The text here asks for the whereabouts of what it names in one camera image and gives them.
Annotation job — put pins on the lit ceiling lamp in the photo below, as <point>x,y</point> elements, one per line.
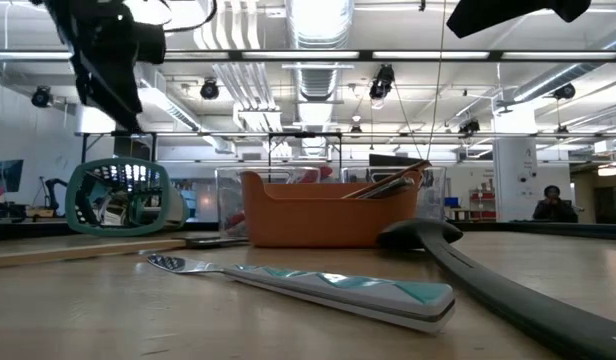
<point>608,171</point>

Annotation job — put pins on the white pillar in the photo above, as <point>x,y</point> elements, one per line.
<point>515,165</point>

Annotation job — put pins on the black slotted spoon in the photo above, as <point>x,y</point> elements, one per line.
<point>418,229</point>

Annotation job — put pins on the black metal rack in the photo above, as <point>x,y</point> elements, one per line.
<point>213,134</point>

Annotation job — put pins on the person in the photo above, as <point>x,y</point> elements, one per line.
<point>553,210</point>

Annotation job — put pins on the wall screen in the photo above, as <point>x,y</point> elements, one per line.
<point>5,175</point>

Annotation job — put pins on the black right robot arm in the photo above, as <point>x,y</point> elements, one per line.
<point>513,12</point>

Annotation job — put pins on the red shelf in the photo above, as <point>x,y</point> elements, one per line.
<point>483,202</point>

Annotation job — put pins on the silver ceiling air duct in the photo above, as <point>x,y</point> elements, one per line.
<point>315,82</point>

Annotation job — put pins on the black monitor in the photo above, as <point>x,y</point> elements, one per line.
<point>395,161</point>

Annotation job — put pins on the black lab robot arm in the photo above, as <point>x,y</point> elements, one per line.
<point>55,192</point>

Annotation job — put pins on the teal box grater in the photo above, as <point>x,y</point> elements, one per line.
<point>118,231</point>

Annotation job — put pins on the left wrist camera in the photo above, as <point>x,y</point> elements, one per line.
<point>150,44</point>

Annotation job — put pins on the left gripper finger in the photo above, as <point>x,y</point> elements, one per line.
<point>113,100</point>

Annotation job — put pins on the orange plastic bin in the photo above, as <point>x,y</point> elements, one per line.
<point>313,220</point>

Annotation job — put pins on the black ceiling spotlight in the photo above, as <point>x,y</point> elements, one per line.
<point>565,91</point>
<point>209,89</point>
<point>383,82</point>
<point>469,126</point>
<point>41,96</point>

